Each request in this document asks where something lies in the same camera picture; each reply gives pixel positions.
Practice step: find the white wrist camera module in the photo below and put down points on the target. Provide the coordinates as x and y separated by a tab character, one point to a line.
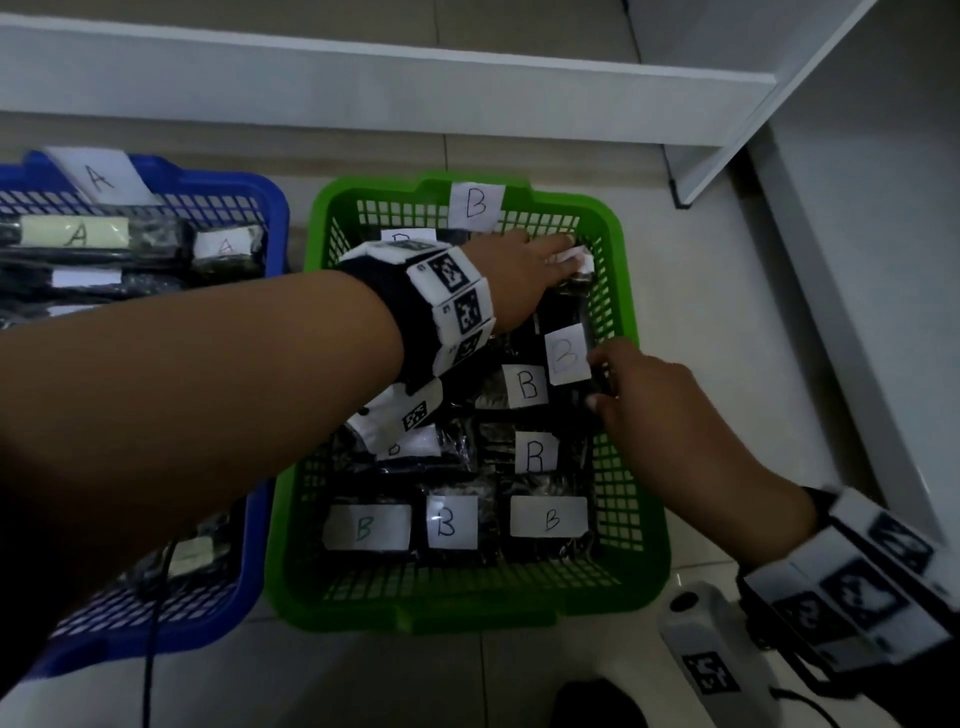
712	660
397	416

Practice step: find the person's right hand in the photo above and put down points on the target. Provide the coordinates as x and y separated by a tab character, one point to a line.
690	442

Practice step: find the person's left forearm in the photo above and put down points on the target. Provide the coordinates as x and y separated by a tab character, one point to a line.
172	435

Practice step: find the person's dark trouser leg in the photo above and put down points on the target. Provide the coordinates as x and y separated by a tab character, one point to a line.
600	705

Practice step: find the green plastic mesh basket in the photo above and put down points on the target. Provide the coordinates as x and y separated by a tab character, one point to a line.
465	600

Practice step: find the blue plastic mesh basket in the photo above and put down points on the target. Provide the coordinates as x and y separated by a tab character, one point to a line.
225	600

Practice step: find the person's left hand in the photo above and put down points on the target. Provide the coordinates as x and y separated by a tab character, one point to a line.
525	277

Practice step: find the white shelf unit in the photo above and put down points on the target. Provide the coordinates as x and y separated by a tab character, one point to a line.
375	90

